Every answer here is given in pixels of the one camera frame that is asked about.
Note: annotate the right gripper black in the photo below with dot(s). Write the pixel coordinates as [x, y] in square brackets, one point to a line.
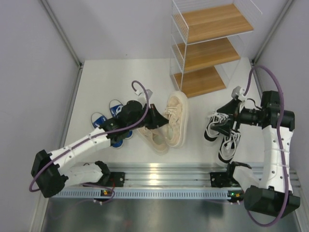
[231, 108]

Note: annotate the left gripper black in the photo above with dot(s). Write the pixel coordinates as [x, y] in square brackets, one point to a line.
[157, 120]

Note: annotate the beige lace sneaker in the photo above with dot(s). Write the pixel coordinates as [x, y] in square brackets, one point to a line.
[177, 114]
[154, 140]

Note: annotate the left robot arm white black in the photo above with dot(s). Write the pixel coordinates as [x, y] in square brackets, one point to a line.
[105, 135]

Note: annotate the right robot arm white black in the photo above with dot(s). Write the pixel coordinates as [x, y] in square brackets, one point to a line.
[271, 195]

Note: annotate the black white sneaker lower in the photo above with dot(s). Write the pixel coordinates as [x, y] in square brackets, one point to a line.
[228, 148]

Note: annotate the blue canvas sneaker inner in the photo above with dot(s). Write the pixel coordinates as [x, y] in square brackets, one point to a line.
[115, 107]

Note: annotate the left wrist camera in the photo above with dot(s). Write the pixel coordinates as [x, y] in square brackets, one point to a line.
[144, 94]

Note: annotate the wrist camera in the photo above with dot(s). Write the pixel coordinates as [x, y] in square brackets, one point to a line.
[144, 94]
[238, 93]

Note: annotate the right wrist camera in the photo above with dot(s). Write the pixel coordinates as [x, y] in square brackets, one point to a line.
[238, 93]

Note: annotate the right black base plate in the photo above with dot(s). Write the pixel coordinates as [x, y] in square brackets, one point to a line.
[222, 180]

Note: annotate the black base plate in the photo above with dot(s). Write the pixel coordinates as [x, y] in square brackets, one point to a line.
[113, 179]
[222, 180]

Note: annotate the aluminium mounting rail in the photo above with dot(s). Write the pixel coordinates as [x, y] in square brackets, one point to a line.
[151, 175]

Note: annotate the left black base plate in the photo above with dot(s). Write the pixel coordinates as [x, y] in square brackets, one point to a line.
[113, 179]

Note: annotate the white wire wooden shoe shelf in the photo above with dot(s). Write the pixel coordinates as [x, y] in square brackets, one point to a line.
[208, 39]

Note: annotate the perforated cable duct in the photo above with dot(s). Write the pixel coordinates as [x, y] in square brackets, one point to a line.
[123, 193]

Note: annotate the right aluminium frame post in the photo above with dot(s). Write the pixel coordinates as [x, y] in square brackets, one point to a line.
[284, 10]

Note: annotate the aluminium frame post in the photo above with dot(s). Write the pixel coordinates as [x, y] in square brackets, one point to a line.
[48, 9]
[284, 10]

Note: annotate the left aluminium frame post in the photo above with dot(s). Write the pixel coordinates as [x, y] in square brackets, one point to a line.
[48, 9]

